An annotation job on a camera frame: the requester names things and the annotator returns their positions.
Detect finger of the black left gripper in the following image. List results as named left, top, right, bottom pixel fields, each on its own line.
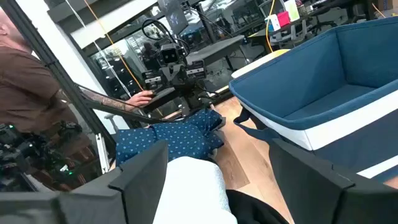
left=186, top=60, right=206, bottom=80
left=142, top=70, right=163, bottom=91

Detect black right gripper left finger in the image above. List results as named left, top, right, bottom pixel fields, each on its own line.
left=0, top=139, right=169, bottom=224

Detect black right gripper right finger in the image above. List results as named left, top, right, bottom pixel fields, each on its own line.
left=269, top=138, right=398, bottom=224

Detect white blue patterned cloth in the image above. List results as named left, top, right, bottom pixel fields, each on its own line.
left=152, top=155, right=239, bottom=224

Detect blue dotted cloth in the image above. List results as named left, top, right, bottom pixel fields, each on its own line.
left=115, top=108, right=227, bottom=166

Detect black shorts with printed waistband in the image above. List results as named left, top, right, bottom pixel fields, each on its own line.
left=225, top=189, right=290, bottom=224

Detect person's hand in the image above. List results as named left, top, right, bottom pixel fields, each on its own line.
left=126, top=90, right=154, bottom=108

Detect grey desk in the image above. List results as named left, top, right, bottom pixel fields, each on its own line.
left=185, top=34, right=246, bottom=72

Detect dark hanging monitor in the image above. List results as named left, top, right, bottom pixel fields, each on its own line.
left=157, top=0, right=190, bottom=35

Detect white blue box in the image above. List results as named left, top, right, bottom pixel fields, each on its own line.
left=264, top=14, right=282, bottom=32

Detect pink box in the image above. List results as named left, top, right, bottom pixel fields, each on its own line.
left=276, top=11, right=292, bottom=28

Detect navy white striped fabric basket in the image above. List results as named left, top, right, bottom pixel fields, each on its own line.
left=228, top=17, right=398, bottom=184

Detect black device with green lights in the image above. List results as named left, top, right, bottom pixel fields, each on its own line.
left=0, top=123, right=104, bottom=192

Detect person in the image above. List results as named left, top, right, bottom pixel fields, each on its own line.
left=0, top=9, right=154, bottom=138

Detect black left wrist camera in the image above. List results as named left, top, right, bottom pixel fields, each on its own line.
left=159, top=43, right=180, bottom=67

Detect white cable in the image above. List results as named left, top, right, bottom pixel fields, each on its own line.
left=64, top=0, right=132, bottom=98

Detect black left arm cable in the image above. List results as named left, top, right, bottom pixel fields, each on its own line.
left=141, top=18, right=191, bottom=56

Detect yellow cable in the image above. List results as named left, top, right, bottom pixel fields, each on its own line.
left=83, top=0, right=164, bottom=118
left=265, top=0, right=277, bottom=54

